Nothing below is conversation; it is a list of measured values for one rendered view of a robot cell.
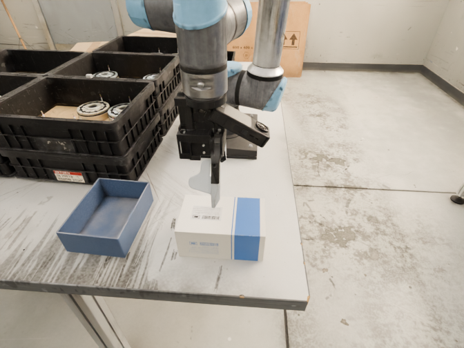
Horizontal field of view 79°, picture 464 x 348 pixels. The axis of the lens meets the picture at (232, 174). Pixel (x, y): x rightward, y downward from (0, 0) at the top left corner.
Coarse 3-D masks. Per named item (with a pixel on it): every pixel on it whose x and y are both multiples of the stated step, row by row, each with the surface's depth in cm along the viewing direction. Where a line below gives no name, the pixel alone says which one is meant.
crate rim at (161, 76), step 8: (144, 56) 118; (152, 56) 118; (160, 56) 117; (168, 56) 117; (176, 56) 116; (72, 64) 109; (168, 64) 108; (176, 64) 114; (56, 72) 101; (160, 72) 101; (168, 72) 106; (144, 80) 95; (152, 80) 94; (160, 80) 98
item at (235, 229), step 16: (192, 208) 67; (208, 208) 67; (224, 208) 67; (240, 208) 67; (256, 208) 67; (176, 224) 63; (192, 224) 63; (208, 224) 63; (224, 224) 63; (240, 224) 63; (256, 224) 63; (176, 240) 64; (192, 240) 63; (208, 240) 63; (224, 240) 62; (240, 240) 62; (256, 240) 62; (192, 256) 67; (208, 256) 66; (224, 256) 66; (240, 256) 66; (256, 256) 65
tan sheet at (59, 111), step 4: (52, 108) 100; (56, 108) 100; (60, 108) 100; (64, 108) 100; (68, 108) 100; (72, 108) 100; (76, 108) 100; (48, 112) 98; (52, 112) 98; (56, 112) 98; (60, 112) 98; (64, 112) 98; (68, 112) 98; (72, 112) 98; (76, 112) 98; (48, 116) 96; (52, 116) 96; (56, 116) 96; (60, 116) 96; (64, 116) 96; (68, 116) 96; (72, 116) 96; (76, 116) 96; (104, 120) 93; (108, 120) 93
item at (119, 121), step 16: (80, 80) 96; (96, 80) 95; (112, 80) 94; (128, 80) 94; (144, 96) 87; (128, 112) 78; (64, 128) 74; (80, 128) 73; (96, 128) 72; (112, 128) 72
